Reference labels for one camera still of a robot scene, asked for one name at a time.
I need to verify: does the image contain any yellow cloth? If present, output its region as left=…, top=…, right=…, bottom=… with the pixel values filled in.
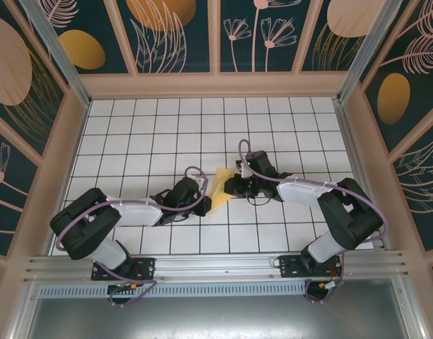
left=206, top=167, right=237, bottom=215

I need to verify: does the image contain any grey metal sheet panel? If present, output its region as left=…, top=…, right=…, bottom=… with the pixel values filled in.
left=11, top=295, right=427, bottom=339

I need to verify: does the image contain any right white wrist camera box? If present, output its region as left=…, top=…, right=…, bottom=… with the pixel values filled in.
left=236, top=159, right=253, bottom=178

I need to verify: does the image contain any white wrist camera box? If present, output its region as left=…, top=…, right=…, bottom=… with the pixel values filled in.
left=236, top=159, right=253, bottom=178
left=186, top=173, right=209, bottom=188

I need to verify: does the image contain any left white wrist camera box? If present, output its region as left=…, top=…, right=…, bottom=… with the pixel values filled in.
left=186, top=173, right=209, bottom=188

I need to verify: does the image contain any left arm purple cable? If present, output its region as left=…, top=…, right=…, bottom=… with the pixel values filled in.
left=55, top=165, right=210, bottom=308

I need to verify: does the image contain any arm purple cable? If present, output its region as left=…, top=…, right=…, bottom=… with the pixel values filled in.
left=55, top=165, right=210, bottom=308
left=238, top=139, right=386, bottom=305

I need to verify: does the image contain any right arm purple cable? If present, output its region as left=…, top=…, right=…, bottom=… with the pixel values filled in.
left=238, top=139, right=386, bottom=305

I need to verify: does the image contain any long aluminium mounting rail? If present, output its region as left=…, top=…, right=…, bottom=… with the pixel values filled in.
left=23, top=249, right=410, bottom=284

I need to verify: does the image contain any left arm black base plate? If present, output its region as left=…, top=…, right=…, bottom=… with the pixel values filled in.
left=91, top=256, right=157, bottom=282

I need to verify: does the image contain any grey slotted cable duct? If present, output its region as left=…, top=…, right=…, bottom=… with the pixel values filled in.
left=37, top=282, right=309, bottom=298

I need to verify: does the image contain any aluminium side rail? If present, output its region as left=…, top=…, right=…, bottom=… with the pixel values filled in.
left=334, top=99, right=394, bottom=252

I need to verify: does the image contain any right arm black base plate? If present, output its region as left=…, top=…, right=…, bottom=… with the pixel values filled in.
left=278, top=254, right=344, bottom=280

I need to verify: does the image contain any aluminium corner post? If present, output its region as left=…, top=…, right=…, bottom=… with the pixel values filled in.
left=336, top=0, right=405, bottom=104
left=18, top=0, right=93, bottom=107

